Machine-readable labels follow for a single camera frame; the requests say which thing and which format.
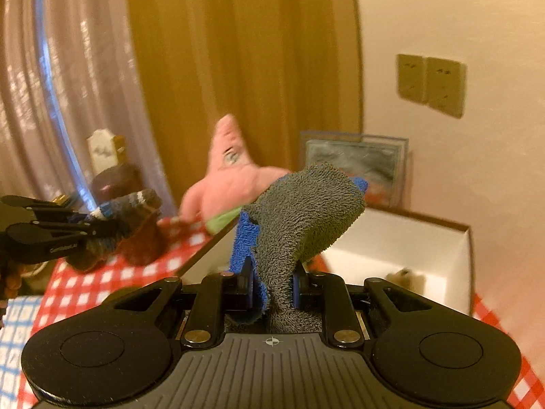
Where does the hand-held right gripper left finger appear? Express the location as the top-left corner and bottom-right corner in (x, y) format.
(102, 260), (256, 349)

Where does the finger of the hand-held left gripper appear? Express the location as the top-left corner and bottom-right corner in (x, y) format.
(9, 223), (107, 262)
(2, 195), (92, 224)

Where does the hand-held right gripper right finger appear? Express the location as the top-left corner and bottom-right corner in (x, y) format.
(293, 264), (439, 349)

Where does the blue and grey towel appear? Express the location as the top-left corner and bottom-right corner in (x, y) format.
(223, 162), (367, 333)

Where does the dark striped sock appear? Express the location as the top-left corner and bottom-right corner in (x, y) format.
(70, 188), (165, 271)

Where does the white fluffy scrunchie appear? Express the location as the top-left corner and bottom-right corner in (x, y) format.
(387, 268), (426, 291)

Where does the brown cardboard box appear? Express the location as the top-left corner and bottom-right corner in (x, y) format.
(174, 204), (473, 316)

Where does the person's left hand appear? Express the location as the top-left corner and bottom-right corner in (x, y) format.
(2, 264), (23, 299)

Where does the brown cylindrical canister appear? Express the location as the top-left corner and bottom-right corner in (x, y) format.
(91, 164), (167, 265)

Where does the red white checkered tablecloth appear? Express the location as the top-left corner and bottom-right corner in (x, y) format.
(36, 217), (545, 409)

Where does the blue white checked cloth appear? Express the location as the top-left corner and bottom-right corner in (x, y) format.
(0, 296), (52, 393)

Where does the pink star plush toy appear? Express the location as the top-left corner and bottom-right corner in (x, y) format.
(179, 113), (290, 235)

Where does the sheer pale curtain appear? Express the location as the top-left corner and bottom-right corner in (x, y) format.
(0, 0), (175, 218)

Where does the framed grey picture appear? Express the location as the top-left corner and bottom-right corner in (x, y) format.
(298, 131), (409, 209)

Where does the mustard yellow curtain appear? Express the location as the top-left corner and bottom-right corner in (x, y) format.
(125, 0), (364, 205)

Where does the beige wall socket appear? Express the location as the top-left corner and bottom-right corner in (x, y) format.
(397, 54), (427, 103)
(426, 57), (467, 119)

